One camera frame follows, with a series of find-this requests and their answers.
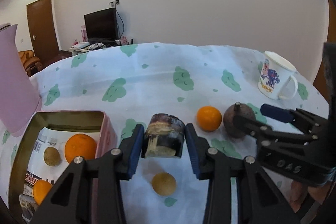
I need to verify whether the medium orange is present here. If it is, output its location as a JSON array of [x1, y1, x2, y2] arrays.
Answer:
[[33, 180, 52, 205]]

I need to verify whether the small orange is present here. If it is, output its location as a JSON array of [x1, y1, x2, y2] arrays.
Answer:
[[197, 106, 222, 132]]

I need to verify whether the tv stand with clutter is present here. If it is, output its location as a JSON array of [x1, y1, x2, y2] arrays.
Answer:
[[69, 36, 134, 53]]

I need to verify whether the white floral mug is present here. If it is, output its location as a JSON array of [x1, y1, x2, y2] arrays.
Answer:
[[257, 51, 298, 100]]

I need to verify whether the purple round radish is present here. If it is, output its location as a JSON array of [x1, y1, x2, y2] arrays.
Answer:
[[223, 102, 256, 139]]

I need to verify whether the large orange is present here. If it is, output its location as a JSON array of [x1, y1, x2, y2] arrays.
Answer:
[[64, 134, 97, 163]]

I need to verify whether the black television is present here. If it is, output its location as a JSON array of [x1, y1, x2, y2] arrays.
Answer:
[[84, 8, 119, 41]]

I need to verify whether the brown wooden door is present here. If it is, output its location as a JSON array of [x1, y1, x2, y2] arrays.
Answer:
[[27, 0, 60, 63]]

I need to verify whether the right human hand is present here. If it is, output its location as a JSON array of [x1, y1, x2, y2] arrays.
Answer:
[[289, 181, 335, 213]]

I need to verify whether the brown longan fruit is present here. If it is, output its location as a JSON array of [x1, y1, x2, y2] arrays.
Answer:
[[43, 147, 61, 166]]

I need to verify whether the pink electric kettle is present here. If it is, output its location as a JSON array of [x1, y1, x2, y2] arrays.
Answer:
[[0, 23, 42, 137]]

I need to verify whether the pink metal tin box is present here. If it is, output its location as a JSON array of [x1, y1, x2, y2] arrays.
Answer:
[[8, 111, 117, 223]]

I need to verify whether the dark sugarcane piece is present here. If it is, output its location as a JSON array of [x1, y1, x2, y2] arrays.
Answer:
[[141, 113, 185, 159]]

